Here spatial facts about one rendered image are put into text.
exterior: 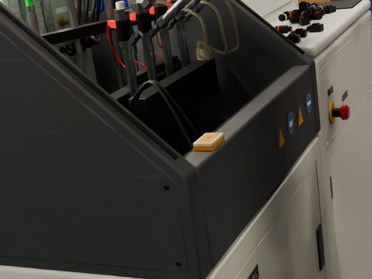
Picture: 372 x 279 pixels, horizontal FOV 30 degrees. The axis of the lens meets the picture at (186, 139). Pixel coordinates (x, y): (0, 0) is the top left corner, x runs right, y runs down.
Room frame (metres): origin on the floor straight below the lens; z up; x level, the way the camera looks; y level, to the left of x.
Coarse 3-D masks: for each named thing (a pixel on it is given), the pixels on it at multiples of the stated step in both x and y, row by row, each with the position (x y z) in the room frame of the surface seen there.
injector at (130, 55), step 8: (120, 16) 1.27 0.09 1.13; (128, 16) 1.28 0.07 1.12; (120, 24) 1.27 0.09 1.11; (128, 24) 1.28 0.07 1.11; (120, 32) 1.27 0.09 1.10; (128, 32) 1.28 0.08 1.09; (136, 32) 1.27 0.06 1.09; (120, 40) 1.28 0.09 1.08; (128, 40) 1.28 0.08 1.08; (136, 40) 1.27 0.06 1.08; (128, 48) 1.28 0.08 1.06; (128, 56) 1.28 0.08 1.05; (128, 64) 1.28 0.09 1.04; (128, 72) 1.28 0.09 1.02; (128, 80) 1.28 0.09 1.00; (136, 80) 1.28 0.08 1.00; (136, 88) 1.28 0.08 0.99
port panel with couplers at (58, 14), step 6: (54, 0) 1.58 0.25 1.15; (60, 0) 1.60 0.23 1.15; (54, 6) 1.58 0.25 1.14; (60, 6) 1.60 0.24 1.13; (54, 12) 1.57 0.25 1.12; (60, 12) 1.59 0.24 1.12; (66, 12) 1.62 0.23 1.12; (90, 12) 1.65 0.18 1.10; (54, 18) 1.57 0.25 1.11; (60, 18) 1.58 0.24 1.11; (66, 18) 1.57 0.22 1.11; (54, 24) 1.57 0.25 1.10; (60, 24) 1.58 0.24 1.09; (66, 24) 1.61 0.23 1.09; (66, 42) 1.60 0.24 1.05
